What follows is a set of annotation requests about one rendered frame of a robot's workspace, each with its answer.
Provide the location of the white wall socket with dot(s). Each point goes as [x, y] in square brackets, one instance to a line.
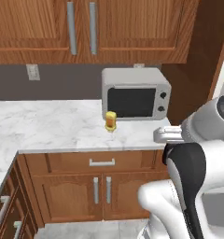
[33, 72]
[138, 65]

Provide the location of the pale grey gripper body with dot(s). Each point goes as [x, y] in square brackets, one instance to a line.
[166, 134]

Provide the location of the wooden base cupboard door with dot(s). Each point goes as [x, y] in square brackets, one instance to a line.
[129, 196]
[70, 199]

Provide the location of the wooden wall cupboard door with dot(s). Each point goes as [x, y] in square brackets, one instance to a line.
[138, 28]
[26, 28]

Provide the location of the yellow mustard bottle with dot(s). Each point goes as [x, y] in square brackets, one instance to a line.
[110, 121]

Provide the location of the grey microwave oven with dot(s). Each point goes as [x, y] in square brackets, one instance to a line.
[134, 93]

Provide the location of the wooden tall side panel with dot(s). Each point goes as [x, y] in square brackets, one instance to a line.
[191, 59]

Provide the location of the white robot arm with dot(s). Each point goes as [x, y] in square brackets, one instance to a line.
[185, 183]

